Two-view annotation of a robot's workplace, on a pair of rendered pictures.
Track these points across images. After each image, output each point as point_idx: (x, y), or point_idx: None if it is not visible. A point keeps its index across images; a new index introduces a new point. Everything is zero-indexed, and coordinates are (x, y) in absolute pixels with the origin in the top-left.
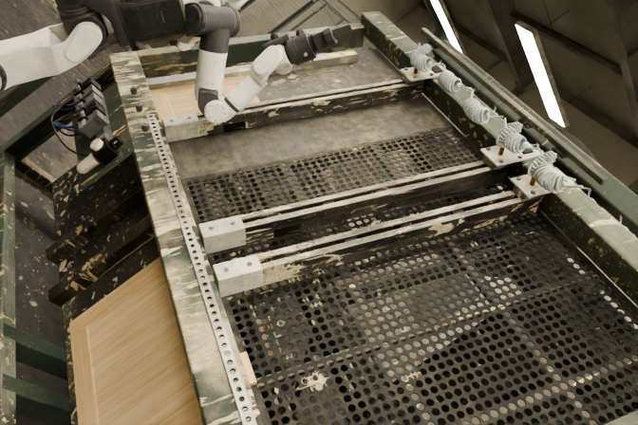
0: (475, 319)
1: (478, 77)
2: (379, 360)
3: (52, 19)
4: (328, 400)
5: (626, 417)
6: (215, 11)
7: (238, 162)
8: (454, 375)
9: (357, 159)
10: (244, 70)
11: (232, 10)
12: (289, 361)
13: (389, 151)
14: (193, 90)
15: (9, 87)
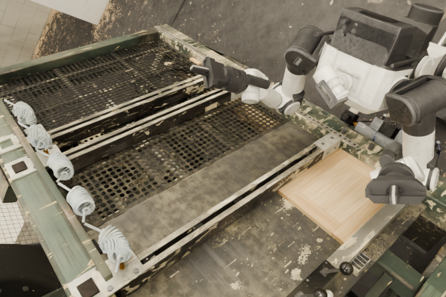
0: (96, 89)
1: (48, 173)
2: (143, 71)
3: None
4: (161, 60)
5: (43, 61)
6: (299, 34)
7: (264, 140)
8: (111, 72)
9: None
10: (347, 240)
11: (294, 45)
12: (180, 65)
13: (148, 181)
14: (368, 199)
15: None
